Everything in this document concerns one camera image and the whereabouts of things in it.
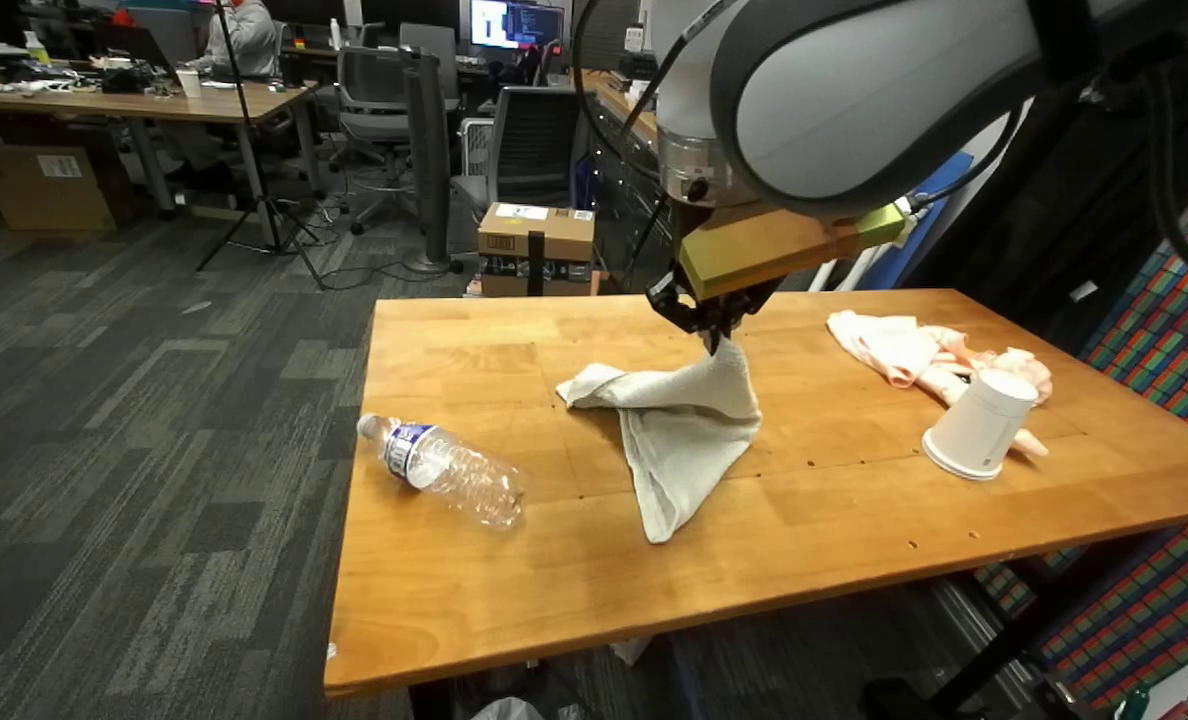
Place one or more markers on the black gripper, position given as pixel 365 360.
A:
pixel 705 304

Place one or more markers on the white square towel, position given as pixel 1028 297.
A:
pixel 685 442

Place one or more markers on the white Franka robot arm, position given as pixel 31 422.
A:
pixel 872 95

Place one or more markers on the white pipe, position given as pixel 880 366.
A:
pixel 924 213
pixel 824 276

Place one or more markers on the dark drawer cabinet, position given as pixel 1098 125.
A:
pixel 627 213

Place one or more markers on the crumpled pink white cloth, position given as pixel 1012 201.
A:
pixel 885 343

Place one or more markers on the cardboard box with white label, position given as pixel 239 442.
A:
pixel 536 230

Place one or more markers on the blue board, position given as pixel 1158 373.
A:
pixel 946 201

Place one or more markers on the dark flat panel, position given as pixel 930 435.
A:
pixel 536 141

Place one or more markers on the white paper cup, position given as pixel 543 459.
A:
pixel 977 427

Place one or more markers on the clear plastic water bottle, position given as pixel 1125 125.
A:
pixel 453 476

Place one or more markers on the grey tall column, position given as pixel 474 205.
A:
pixel 431 161

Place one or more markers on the lit computer monitor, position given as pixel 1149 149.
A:
pixel 512 26

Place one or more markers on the grey office chair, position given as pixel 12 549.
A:
pixel 374 86

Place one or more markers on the black table leg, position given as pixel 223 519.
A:
pixel 1018 640

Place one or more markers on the white plastic bag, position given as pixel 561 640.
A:
pixel 506 711

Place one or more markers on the black tripod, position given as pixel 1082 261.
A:
pixel 265 201

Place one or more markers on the colourful striped fabric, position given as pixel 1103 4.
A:
pixel 1153 602

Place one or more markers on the person in white shirt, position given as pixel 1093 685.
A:
pixel 248 34

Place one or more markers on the small cup on desk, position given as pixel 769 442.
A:
pixel 188 86

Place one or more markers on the wooden office desk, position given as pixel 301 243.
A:
pixel 115 105

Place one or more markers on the cardboard box with sticker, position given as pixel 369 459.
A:
pixel 47 188

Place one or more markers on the wooden wrist camera bar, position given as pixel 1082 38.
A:
pixel 778 245

